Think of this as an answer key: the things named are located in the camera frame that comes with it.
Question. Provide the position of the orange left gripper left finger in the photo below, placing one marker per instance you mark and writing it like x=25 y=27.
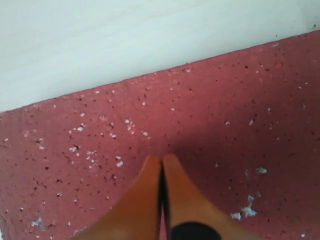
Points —
x=137 y=215

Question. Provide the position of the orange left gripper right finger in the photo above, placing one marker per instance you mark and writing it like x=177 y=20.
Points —
x=189 y=214

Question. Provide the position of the brick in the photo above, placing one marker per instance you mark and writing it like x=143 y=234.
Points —
x=244 y=125

